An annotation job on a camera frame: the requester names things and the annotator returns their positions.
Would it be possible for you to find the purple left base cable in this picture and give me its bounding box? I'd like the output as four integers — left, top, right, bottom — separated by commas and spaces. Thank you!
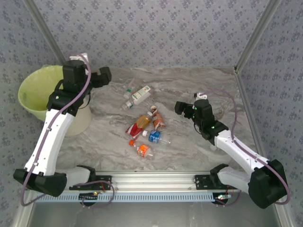
81, 181, 116, 210

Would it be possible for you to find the small right circuit board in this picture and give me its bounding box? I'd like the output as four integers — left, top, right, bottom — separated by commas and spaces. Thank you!
214, 193, 232, 204

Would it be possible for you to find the blue label plastic bottle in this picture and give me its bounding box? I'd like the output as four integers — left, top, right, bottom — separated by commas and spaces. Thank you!
141, 129, 171, 145

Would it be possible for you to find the orange label plastic bottle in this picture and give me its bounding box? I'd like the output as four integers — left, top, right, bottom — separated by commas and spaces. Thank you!
128, 139, 156, 161

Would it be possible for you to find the yellow-green trash bin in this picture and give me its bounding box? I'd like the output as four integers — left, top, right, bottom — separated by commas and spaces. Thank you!
18, 65, 69, 122

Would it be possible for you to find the slotted grey cable duct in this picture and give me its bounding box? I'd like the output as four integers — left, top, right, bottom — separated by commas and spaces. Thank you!
35, 192, 229, 203

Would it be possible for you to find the black left mount plate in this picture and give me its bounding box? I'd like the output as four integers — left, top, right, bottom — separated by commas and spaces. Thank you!
69, 175, 112, 191

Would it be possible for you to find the black right mount plate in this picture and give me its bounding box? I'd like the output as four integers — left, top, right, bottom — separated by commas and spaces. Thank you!
194, 174, 239, 190

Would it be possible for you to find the black mount plate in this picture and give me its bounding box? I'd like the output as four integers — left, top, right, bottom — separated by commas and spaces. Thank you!
69, 175, 112, 191
194, 174, 239, 190

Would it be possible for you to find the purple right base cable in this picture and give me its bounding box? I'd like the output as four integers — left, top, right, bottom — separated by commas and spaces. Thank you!
214, 179, 242, 208

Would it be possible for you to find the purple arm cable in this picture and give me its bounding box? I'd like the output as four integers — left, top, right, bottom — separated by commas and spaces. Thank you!
20, 53, 92, 207
198, 89, 291, 205

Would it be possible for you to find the brown plastic bottle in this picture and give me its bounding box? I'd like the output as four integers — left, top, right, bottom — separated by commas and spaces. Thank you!
150, 105, 167, 132

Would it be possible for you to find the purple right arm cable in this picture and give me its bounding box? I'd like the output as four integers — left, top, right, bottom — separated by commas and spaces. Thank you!
198, 89, 291, 205

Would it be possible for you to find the small circuit board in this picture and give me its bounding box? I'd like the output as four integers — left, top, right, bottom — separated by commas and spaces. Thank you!
79, 192, 99, 201
214, 193, 232, 204

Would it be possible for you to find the aluminium mounting rail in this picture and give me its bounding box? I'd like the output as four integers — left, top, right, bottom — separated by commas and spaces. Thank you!
66, 171, 251, 192

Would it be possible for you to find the small left circuit board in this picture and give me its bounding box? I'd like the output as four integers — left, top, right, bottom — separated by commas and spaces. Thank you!
79, 192, 99, 201

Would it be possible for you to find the amber bottle with red label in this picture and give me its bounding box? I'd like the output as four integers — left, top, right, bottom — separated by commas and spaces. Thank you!
125, 111, 153, 140

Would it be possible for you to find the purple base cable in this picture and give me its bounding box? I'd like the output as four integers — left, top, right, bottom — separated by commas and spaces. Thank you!
214, 179, 242, 208
81, 181, 116, 210

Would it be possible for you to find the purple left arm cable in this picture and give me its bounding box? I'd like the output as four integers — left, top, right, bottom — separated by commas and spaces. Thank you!
20, 53, 92, 207

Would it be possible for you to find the white printed carton box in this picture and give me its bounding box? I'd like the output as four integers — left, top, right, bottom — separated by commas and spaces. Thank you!
131, 85, 152, 105

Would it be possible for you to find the aluminium frame post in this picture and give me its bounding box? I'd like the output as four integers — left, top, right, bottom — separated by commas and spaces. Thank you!
233, 0, 283, 71
23, 0, 71, 64

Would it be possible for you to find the aluminium side frame rail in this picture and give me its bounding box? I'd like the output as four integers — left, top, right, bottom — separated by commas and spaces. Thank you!
11, 196, 34, 227
233, 67, 294, 227

